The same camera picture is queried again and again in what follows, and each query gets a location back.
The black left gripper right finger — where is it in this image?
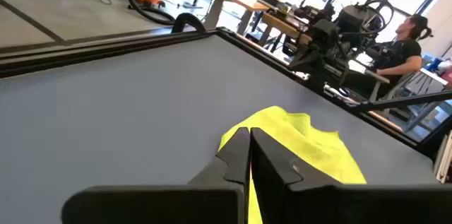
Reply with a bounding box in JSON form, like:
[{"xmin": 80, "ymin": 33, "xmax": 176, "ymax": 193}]
[{"xmin": 249, "ymin": 127, "xmax": 452, "ymax": 224}]

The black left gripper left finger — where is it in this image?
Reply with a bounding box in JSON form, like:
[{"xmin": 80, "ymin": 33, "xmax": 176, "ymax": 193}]
[{"xmin": 61, "ymin": 127, "xmax": 251, "ymax": 224}]

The yellow-green microfibre towel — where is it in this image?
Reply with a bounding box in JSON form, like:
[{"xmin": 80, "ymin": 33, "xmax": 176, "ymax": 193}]
[{"xmin": 218, "ymin": 105, "xmax": 368, "ymax": 224}]

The low wooden workbench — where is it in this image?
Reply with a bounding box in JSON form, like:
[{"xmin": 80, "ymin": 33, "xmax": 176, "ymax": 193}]
[{"xmin": 259, "ymin": 11, "xmax": 314, "ymax": 47}]

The grey side table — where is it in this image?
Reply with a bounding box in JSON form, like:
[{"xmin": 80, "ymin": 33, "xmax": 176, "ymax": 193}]
[{"xmin": 347, "ymin": 59, "xmax": 391, "ymax": 103}]

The person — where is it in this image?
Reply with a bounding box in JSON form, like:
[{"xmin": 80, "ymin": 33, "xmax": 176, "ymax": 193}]
[{"xmin": 365, "ymin": 13, "xmax": 434, "ymax": 90}]

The black cable loop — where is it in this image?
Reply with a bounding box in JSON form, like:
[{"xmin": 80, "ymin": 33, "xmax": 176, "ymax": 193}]
[{"xmin": 171, "ymin": 12, "xmax": 208, "ymax": 35}]

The silver aluminium extrusion rail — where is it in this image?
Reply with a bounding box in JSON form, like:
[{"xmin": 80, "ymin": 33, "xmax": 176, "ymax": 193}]
[{"xmin": 433, "ymin": 130, "xmax": 452, "ymax": 184}]

